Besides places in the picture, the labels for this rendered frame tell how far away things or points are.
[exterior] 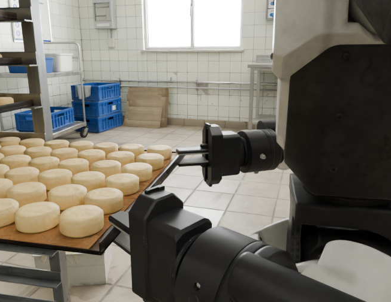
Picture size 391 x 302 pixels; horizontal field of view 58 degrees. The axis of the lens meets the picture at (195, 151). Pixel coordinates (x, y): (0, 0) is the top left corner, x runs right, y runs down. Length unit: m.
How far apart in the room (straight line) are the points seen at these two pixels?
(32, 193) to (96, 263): 1.16
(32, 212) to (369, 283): 0.35
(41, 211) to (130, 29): 4.98
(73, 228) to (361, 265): 0.29
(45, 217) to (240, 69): 4.51
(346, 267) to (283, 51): 0.22
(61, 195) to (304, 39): 0.35
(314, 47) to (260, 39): 4.45
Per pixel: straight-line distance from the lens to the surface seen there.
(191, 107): 5.07
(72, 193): 0.50
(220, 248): 0.30
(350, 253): 0.29
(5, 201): 0.51
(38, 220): 0.45
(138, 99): 5.18
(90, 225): 0.42
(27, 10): 0.87
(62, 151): 0.72
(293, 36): 0.38
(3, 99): 0.84
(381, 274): 0.29
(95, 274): 1.69
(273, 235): 0.64
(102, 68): 5.60
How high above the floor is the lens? 0.97
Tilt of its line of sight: 15 degrees down
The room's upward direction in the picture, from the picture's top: straight up
